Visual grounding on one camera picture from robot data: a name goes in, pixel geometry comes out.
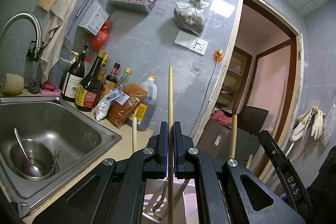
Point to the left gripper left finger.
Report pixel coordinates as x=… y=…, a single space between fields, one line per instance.
x=114 y=191

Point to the grey wall shelf basket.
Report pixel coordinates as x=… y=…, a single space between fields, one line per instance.
x=140 y=6

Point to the dark soy sauce bottle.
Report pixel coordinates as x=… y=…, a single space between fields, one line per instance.
x=89 y=86

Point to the white perforated wall box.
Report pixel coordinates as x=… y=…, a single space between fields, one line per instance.
x=94 y=18

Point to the beige hanging towel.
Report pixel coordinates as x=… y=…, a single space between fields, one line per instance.
x=54 y=35

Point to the spoon in bowl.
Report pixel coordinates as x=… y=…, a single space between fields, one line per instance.
x=32 y=168

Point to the wooden chopstick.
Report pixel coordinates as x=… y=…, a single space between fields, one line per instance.
x=134 y=134
x=170 y=150
x=233 y=137

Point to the white plastic utensil holder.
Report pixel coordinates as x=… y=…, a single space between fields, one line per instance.
x=152 y=196

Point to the loofah sponge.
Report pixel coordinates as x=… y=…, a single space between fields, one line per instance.
x=12 y=84

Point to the dark pump bottle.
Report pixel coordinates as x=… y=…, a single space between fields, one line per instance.
x=74 y=75

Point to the chrome faucet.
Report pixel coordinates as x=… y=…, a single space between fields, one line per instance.
x=25 y=27

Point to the dark cabinet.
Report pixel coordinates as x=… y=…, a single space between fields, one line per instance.
x=216 y=139

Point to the steel bowl in sink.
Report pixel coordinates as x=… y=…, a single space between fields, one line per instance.
x=38 y=153

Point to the red plastic bag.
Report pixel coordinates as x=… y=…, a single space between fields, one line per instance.
x=102 y=36

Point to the orange wall hook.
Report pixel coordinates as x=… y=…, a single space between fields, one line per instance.
x=218 y=55

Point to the pink soap dish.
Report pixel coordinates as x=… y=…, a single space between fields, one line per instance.
x=49 y=90

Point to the white wall switch socket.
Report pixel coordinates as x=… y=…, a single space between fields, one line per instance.
x=191 y=42

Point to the steel kitchen sink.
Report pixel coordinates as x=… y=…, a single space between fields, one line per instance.
x=62 y=128

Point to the white rubber gloves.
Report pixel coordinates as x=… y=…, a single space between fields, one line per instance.
x=314 y=117

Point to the yellow capped clear bottle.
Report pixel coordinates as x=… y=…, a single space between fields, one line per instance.
x=123 y=81

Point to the red capped sauce bottle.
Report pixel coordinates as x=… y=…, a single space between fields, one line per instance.
x=110 y=81

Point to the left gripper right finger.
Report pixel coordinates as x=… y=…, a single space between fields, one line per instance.
x=226 y=191

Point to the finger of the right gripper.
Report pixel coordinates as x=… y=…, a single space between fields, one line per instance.
x=296 y=193

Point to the orange spice bag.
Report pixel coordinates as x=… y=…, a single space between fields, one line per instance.
x=122 y=107

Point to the black monitor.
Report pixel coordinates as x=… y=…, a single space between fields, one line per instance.
x=251 y=119

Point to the large oil jug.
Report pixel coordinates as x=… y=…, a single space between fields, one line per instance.
x=145 y=110

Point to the hanging plastic bag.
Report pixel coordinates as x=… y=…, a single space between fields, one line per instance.
x=189 y=16

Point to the white powder bag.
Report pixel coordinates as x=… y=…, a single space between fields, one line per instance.
x=104 y=104

